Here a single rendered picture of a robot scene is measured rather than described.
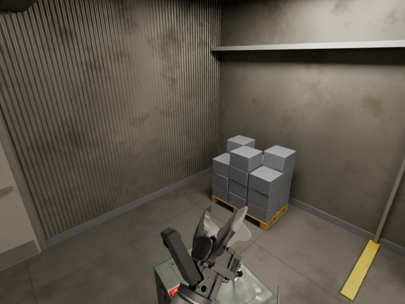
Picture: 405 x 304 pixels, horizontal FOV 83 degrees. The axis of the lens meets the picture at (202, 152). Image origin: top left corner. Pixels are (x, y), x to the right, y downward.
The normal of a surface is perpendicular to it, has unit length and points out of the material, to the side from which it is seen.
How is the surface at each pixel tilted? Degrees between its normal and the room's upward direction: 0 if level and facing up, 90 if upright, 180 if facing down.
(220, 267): 59
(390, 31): 90
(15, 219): 90
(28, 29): 90
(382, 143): 90
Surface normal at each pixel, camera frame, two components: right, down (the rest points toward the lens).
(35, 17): 0.68, 0.29
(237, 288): 0.00, -0.92
